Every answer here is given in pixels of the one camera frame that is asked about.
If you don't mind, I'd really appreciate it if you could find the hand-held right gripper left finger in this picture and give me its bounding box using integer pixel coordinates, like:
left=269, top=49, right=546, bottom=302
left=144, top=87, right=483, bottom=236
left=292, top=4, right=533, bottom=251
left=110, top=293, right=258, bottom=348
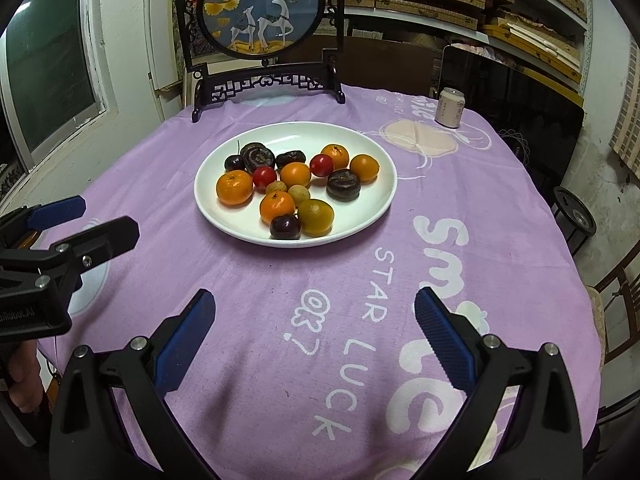
left=48, top=288, right=221, bottom=480

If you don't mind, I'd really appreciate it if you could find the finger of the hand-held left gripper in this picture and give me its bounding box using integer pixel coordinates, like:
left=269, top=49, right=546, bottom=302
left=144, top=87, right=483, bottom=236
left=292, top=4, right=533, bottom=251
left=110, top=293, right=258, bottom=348
left=0, top=196, right=87, bottom=250
left=0, top=216, right=141, bottom=286

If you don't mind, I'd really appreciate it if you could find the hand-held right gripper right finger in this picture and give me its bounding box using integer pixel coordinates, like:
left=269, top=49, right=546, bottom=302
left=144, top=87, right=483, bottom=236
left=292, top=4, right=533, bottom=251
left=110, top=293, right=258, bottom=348
left=414, top=287, right=586, bottom=480

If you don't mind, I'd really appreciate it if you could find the large orange mandarin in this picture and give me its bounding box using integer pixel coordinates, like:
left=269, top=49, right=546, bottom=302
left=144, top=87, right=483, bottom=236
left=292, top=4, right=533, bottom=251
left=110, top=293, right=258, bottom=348
left=216, top=169, right=254, bottom=207

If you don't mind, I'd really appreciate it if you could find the dark red cherry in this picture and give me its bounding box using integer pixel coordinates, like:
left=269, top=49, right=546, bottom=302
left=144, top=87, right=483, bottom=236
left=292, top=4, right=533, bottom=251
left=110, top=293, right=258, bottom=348
left=224, top=141, right=247, bottom=173
left=269, top=213, right=302, bottom=241

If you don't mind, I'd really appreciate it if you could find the white oval plate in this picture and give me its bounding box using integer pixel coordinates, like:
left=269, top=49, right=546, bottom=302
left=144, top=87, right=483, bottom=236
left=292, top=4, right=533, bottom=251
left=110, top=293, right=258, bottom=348
left=194, top=121, right=398, bottom=248

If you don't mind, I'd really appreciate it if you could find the small red tomato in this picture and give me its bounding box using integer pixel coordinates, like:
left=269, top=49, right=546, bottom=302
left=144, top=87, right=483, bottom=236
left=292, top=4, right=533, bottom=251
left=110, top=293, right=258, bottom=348
left=252, top=166, right=277, bottom=192
left=309, top=153, right=334, bottom=178

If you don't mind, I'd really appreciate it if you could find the spiral-top water chestnut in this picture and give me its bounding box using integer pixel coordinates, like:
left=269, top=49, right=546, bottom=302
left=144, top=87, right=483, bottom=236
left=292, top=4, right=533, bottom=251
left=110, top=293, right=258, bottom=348
left=240, top=142, right=276, bottom=172

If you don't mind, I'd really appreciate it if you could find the yellow-orange tangerine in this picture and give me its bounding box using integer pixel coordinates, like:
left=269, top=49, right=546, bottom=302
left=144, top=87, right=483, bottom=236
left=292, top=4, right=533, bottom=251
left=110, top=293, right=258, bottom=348
left=349, top=154, right=381, bottom=183
left=297, top=198, right=335, bottom=237

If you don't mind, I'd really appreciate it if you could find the large dark water chestnut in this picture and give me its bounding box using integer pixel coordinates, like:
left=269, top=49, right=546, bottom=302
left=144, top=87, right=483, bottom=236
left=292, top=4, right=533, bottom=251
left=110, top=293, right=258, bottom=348
left=326, top=168, right=362, bottom=202

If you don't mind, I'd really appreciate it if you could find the person's left hand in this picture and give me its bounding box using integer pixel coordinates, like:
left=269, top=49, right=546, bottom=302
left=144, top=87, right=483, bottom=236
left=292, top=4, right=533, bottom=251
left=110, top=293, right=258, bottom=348
left=5, top=342, right=48, bottom=413

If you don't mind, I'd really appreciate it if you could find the purple printed tablecloth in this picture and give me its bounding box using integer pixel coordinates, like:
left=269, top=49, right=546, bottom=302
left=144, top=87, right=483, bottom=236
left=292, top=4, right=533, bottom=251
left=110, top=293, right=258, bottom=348
left=35, top=82, right=603, bottom=480

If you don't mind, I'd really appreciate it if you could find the glass window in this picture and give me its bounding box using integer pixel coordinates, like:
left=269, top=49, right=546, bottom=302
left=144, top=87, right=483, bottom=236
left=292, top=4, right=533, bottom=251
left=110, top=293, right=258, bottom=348
left=0, top=0, right=108, bottom=171

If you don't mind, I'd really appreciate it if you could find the wooden strip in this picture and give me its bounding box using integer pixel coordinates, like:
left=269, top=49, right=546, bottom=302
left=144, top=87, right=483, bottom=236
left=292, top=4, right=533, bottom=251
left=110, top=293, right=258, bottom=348
left=152, top=80, right=182, bottom=101

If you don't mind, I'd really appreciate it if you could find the black round metal stand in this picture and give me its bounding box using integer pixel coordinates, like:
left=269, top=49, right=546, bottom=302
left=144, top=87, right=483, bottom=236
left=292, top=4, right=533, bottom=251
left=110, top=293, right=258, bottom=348
left=551, top=186, right=597, bottom=256

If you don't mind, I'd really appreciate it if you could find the wooden chair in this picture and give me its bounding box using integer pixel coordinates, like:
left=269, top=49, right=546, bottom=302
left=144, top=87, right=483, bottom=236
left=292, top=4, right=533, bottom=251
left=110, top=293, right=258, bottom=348
left=582, top=250, right=640, bottom=366

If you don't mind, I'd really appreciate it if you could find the small orange tangerine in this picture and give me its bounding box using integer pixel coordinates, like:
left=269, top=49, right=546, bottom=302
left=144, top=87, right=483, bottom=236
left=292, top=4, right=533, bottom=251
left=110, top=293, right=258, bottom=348
left=279, top=161, right=312, bottom=189
left=320, top=144, right=350, bottom=171

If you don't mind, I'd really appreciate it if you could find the white drink can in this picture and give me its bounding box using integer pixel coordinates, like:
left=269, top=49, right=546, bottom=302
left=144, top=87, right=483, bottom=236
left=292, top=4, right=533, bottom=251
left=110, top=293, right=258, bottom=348
left=434, top=87, right=465, bottom=128

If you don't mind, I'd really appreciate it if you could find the black flat panel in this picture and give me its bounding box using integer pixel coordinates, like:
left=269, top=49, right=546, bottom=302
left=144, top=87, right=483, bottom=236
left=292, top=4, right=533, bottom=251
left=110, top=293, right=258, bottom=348
left=436, top=44, right=586, bottom=201

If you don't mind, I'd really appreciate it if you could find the round deer painting screen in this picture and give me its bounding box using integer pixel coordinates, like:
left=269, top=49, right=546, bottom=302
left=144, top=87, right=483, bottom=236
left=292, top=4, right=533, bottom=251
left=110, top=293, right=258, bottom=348
left=171, top=0, right=347, bottom=123

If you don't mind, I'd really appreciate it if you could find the brick-pattern hanging cloth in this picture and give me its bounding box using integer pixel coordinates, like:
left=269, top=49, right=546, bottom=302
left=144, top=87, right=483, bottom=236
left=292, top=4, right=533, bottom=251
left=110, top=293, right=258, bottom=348
left=607, top=67, right=640, bottom=181

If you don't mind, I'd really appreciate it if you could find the brown wooden board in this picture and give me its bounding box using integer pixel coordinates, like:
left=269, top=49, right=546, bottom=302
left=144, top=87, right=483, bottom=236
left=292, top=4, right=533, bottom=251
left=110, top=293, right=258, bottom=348
left=345, top=35, right=441, bottom=93

